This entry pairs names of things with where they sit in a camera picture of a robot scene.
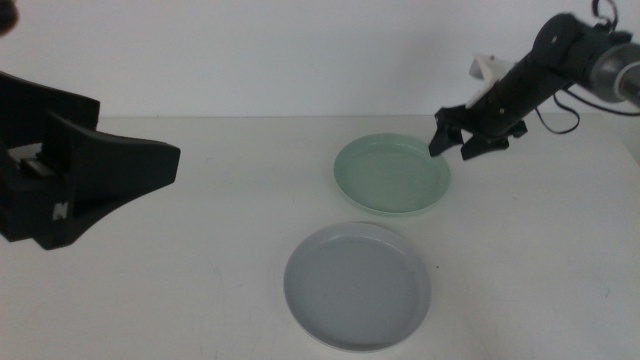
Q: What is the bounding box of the pale green shallow bowl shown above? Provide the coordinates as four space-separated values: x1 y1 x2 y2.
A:
333 132 452 218

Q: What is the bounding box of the grey shallow bowl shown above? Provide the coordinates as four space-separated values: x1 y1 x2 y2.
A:
283 221 432 351

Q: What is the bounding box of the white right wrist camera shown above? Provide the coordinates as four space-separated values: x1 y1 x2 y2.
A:
468 53 516 109

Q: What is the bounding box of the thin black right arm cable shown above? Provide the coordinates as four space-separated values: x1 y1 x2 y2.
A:
534 82 640 135
592 0 620 27

